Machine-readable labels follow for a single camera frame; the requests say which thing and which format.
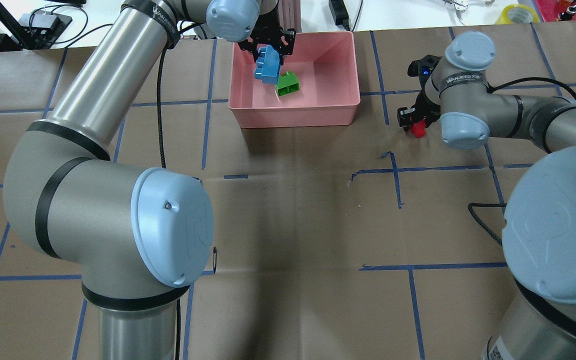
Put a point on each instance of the blue three-stud block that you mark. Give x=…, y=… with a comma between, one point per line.
x=268, y=65

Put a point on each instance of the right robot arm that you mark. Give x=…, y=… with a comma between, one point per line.
x=539, y=236

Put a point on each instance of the pink plastic box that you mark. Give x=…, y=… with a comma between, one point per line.
x=318, y=85

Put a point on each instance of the green two-stud block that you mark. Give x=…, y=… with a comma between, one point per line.
x=288, y=83

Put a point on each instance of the black power adapter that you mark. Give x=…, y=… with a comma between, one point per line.
x=339, y=13

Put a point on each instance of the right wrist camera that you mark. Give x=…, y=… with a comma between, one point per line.
x=424, y=67

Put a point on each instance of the aluminium frame post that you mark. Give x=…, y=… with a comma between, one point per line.
x=290, y=14

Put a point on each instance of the yellow tape roll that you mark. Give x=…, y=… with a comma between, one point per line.
x=517, y=14

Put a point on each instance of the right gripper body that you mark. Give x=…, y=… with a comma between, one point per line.
x=424, y=107

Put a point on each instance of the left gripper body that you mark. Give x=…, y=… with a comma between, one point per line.
x=268, y=36

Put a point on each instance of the black usb hub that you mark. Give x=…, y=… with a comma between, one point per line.
x=44, y=28

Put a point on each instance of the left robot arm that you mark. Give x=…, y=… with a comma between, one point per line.
x=141, y=235

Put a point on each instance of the red block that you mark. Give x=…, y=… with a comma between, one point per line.
x=418, y=129

